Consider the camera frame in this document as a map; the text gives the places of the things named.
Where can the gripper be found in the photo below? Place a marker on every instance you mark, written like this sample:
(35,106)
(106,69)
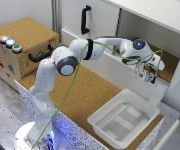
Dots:
(155,62)

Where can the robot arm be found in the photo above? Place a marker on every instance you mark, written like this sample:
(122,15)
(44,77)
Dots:
(46,76)

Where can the white cabinet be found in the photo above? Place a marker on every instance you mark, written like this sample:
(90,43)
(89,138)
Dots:
(110,71)

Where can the white plastic box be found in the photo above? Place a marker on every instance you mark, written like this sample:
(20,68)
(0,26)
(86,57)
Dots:
(123,121)

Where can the white sliding door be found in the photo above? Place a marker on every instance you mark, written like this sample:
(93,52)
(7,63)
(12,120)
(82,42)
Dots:
(103,18)

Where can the wooden drawer box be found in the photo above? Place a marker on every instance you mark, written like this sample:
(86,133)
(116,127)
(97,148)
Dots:
(21,31)

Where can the green button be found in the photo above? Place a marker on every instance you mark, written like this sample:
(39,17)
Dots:
(17,48)

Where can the blue button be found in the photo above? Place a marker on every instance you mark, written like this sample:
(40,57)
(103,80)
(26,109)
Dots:
(10,43)

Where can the red button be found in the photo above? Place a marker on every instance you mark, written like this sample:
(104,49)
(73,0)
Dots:
(4,39)

